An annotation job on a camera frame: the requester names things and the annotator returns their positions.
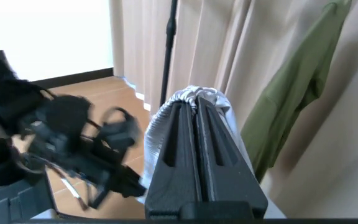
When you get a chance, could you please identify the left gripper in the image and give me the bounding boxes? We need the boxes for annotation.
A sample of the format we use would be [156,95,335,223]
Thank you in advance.
[68,151,130,192]

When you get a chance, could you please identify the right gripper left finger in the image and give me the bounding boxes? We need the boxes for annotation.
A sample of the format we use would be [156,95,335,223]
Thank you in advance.
[144,101,203,220]

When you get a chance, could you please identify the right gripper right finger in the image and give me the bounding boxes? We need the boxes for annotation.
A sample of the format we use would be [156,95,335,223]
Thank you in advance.
[194,96,269,220]

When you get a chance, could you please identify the pale grey shorts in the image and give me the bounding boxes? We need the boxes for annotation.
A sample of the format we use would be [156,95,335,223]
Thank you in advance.
[141,85,256,190]

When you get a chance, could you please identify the green long-sleeved shirt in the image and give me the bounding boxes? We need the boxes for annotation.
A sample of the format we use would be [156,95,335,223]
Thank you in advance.
[240,0,353,184]

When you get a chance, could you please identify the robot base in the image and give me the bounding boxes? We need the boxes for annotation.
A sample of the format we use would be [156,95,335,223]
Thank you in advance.
[0,136,58,220]

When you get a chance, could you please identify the black clothes rack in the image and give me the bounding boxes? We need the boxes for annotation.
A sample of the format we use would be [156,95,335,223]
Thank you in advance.
[159,0,179,107]

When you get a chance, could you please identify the beige curtain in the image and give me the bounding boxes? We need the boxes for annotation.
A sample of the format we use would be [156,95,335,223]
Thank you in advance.
[109,0,358,218]

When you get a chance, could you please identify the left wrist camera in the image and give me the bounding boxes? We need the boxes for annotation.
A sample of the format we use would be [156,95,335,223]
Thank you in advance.
[99,106,141,153]

